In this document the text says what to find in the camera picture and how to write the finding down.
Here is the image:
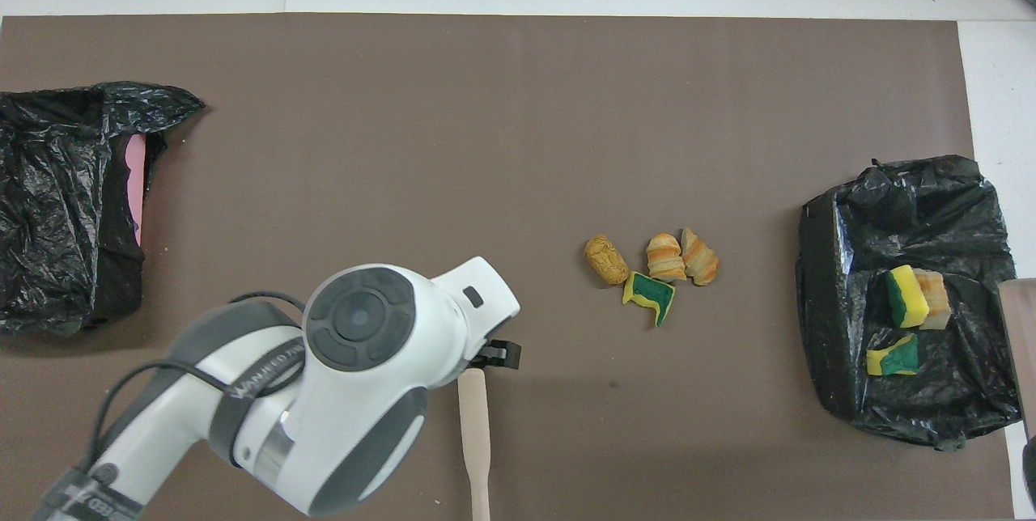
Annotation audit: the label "brown toy bread roll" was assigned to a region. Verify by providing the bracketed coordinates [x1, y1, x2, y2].
[584, 235, 630, 286]

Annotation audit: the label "long toy croissant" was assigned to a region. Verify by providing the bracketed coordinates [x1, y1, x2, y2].
[915, 270, 952, 331]

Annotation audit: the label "black trash bag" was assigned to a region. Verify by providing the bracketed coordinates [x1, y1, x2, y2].
[0, 82, 206, 337]
[797, 155, 1022, 451]

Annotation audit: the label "beige hand brush black bristles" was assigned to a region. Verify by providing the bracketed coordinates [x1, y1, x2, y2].
[457, 370, 492, 521]

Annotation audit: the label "brown table mat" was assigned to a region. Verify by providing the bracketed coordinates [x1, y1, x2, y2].
[0, 14, 1017, 521]

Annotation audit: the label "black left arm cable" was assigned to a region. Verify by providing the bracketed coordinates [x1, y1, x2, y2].
[85, 290, 308, 473]

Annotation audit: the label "blocky yellow sponge piece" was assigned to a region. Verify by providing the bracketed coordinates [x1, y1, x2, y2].
[884, 265, 930, 329]

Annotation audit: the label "beige plastic dustpan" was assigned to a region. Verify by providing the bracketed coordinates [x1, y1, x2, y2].
[997, 278, 1036, 441]

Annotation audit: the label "pink plastic bin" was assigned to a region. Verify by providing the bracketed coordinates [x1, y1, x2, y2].
[125, 135, 149, 248]

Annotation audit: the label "green and yellow sponge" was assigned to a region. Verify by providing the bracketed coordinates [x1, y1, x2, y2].
[622, 271, 677, 328]

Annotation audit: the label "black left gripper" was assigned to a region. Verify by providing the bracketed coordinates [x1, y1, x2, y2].
[472, 341, 522, 371]

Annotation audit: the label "small toy croissant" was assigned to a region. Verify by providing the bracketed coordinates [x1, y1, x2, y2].
[681, 227, 721, 286]
[645, 233, 687, 283]

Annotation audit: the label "wavy yellow sponge piece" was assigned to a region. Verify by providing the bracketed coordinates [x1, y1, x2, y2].
[866, 333, 920, 377]

